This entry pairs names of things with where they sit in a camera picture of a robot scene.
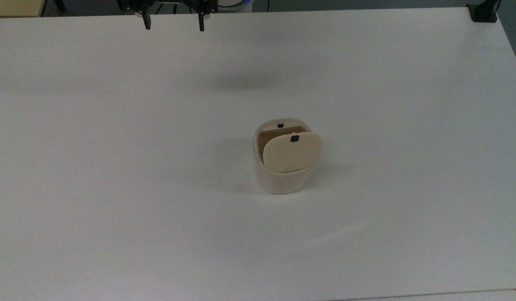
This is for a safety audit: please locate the cream round trash bin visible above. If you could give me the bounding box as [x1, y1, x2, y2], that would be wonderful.
[252, 118, 324, 195]

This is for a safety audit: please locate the cream trash bin lid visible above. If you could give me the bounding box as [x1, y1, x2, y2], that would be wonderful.
[262, 132, 323, 173]

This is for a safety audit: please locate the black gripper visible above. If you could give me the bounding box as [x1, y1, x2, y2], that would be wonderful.
[117, 0, 219, 32]

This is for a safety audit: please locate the black table clamp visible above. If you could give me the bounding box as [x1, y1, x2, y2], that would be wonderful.
[467, 0, 503, 23]

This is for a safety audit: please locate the white adjoining table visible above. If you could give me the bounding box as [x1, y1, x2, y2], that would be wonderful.
[333, 289, 516, 301]

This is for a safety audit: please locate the yellow wooden board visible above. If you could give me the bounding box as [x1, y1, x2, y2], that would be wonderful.
[0, 0, 46, 18]

